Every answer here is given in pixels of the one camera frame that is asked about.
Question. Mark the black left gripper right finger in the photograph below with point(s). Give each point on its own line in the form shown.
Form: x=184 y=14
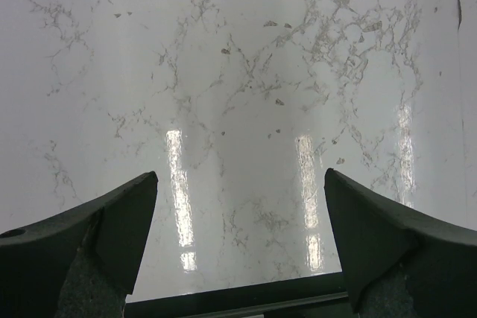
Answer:
x=397 y=261

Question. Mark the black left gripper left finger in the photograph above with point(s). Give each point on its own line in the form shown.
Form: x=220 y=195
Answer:
x=83 y=262

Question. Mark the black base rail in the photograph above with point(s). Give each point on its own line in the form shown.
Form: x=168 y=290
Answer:
x=314 y=296

